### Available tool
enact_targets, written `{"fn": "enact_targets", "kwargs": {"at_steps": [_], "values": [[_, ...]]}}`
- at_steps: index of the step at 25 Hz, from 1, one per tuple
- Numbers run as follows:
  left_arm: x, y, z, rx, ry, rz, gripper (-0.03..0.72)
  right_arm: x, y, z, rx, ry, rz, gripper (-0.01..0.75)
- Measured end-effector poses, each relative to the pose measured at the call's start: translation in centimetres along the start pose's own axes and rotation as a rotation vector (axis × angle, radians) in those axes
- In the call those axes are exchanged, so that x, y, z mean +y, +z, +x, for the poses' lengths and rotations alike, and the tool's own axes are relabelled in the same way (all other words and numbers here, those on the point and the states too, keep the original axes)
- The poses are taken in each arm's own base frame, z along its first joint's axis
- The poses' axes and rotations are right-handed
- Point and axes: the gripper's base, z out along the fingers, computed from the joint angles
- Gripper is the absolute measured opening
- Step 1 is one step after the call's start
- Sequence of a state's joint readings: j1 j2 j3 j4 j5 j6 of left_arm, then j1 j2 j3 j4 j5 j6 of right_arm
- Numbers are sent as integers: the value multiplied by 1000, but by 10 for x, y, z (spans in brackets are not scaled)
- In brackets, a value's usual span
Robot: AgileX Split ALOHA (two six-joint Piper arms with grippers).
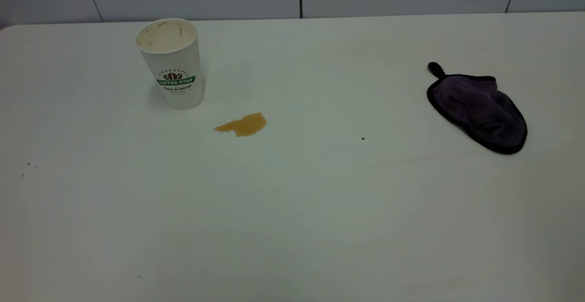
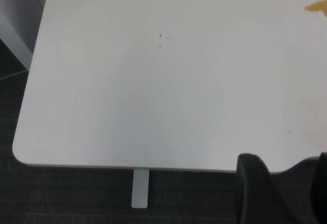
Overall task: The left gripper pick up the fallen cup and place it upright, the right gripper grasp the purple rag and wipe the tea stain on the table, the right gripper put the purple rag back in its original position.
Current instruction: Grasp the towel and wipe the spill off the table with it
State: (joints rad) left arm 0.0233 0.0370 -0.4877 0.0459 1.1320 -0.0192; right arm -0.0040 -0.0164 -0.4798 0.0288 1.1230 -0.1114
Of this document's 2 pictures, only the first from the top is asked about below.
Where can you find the white paper coffee cup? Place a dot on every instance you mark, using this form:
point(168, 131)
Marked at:
point(176, 71)

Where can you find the purple cloth with black trim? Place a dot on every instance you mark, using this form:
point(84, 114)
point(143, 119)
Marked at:
point(482, 110)

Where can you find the brown coffee spill puddle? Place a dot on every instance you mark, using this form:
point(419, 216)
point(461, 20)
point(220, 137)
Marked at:
point(247, 125)

